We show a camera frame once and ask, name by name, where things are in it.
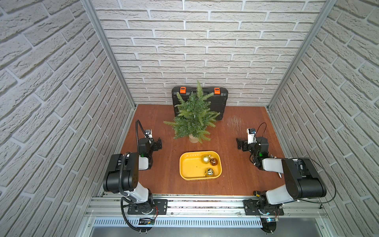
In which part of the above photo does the yellow plastic tray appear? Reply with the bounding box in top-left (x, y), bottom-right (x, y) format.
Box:
top-left (179, 151), bottom-right (223, 181)

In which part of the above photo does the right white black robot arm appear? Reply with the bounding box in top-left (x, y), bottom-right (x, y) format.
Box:
top-left (236, 136), bottom-right (327, 216)

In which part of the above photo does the brown shiny ball ornament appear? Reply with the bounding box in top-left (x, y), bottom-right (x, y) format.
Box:
top-left (210, 158), bottom-right (219, 166)

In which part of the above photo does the left black corrugated cable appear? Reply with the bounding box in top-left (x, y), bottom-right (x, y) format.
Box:
top-left (118, 119), bottom-right (155, 232)

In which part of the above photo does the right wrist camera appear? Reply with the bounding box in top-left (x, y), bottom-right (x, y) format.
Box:
top-left (247, 128), bottom-right (256, 144)

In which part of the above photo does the small green christmas tree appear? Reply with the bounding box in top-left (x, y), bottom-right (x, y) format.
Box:
top-left (163, 82), bottom-right (220, 143)

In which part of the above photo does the black tool case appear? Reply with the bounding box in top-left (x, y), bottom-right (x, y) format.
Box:
top-left (171, 86), bottom-right (229, 120)

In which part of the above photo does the aluminium mounting rail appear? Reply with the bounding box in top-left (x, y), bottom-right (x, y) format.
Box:
top-left (84, 194), bottom-right (327, 229)

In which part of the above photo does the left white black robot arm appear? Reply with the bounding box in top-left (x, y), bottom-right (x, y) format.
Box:
top-left (103, 138), bottom-right (167, 215)

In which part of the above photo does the right thin black cable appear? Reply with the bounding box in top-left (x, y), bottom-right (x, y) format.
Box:
top-left (254, 122), bottom-right (337, 204)

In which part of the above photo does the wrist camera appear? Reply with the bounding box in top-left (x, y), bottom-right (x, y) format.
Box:
top-left (144, 129), bottom-right (153, 138)
top-left (247, 128), bottom-right (256, 144)

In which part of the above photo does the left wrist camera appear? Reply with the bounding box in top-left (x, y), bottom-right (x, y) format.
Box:
top-left (144, 129), bottom-right (153, 138)

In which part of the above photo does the shiny gold ball ornament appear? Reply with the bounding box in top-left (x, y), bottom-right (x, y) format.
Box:
top-left (205, 168), bottom-right (215, 177)

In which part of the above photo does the matte gold ball ornament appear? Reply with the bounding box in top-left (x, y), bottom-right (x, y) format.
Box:
top-left (201, 155), bottom-right (211, 164)

